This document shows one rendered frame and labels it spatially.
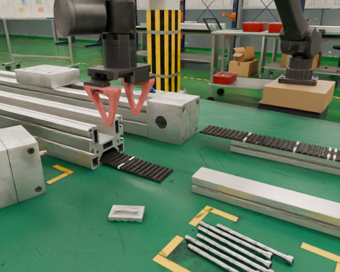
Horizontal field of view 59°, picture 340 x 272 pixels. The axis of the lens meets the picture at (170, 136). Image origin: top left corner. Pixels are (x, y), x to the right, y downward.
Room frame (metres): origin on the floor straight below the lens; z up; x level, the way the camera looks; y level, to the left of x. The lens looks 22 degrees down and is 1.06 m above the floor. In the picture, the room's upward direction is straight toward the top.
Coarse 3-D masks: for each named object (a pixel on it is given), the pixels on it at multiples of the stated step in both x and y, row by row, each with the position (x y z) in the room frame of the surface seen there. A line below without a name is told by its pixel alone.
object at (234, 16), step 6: (180, 0) 9.21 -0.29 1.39; (234, 0) 8.29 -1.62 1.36; (300, 0) 7.38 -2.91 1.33; (180, 6) 9.22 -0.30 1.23; (234, 6) 8.29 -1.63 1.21; (234, 12) 8.27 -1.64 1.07; (270, 12) 7.81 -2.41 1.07; (198, 18) 8.92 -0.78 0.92; (234, 18) 8.26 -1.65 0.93; (234, 24) 8.26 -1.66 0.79; (180, 36) 9.15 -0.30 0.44; (222, 36) 7.79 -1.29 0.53; (228, 36) 8.03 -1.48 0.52; (234, 36) 8.37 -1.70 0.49; (180, 42) 9.21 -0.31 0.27; (234, 42) 8.36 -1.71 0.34; (180, 48) 9.18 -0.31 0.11
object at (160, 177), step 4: (164, 168) 0.52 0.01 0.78; (160, 172) 0.50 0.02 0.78; (164, 172) 0.51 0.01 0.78; (168, 172) 0.50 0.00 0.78; (172, 172) 0.51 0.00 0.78; (156, 176) 0.48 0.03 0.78; (160, 176) 0.48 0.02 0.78; (164, 176) 0.49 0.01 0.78; (152, 180) 0.48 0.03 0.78; (156, 180) 0.47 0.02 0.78; (160, 180) 0.48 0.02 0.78
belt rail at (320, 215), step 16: (192, 176) 0.44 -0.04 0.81; (208, 176) 0.44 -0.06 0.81; (224, 176) 0.44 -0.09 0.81; (208, 192) 0.43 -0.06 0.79; (224, 192) 0.41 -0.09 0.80; (240, 192) 0.40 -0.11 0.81; (256, 192) 0.39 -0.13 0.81; (272, 192) 0.39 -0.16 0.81; (288, 192) 0.39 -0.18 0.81; (256, 208) 0.38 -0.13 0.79; (272, 208) 0.38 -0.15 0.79; (288, 208) 0.36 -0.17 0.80; (304, 208) 0.35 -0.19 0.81; (320, 208) 0.35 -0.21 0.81; (336, 208) 0.35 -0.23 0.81; (304, 224) 0.35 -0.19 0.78; (320, 224) 0.34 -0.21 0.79; (336, 224) 0.33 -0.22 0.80
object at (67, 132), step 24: (0, 96) 0.78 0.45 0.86; (24, 96) 0.76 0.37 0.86; (0, 120) 0.66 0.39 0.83; (24, 120) 0.63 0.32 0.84; (48, 120) 0.57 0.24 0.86; (72, 120) 0.57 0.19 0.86; (96, 120) 0.60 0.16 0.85; (120, 120) 0.60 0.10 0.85; (48, 144) 0.58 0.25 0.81; (72, 144) 0.54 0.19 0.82; (96, 144) 0.53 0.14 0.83; (120, 144) 0.60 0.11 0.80
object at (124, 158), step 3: (123, 156) 0.56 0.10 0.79; (126, 156) 0.57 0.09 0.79; (129, 156) 0.56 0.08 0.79; (117, 159) 0.55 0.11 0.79; (120, 159) 0.55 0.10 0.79; (123, 159) 0.55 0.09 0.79; (126, 159) 0.55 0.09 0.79; (111, 162) 0.53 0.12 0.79; (114, 162) 0.54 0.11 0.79; (117, 162) 0.53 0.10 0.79; (120, 162) 0.54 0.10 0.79; (123, 162) 0.54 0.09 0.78; (111, 165) 0.53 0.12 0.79; (114, 165) 0.52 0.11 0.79; (117, 165) 0.53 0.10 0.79
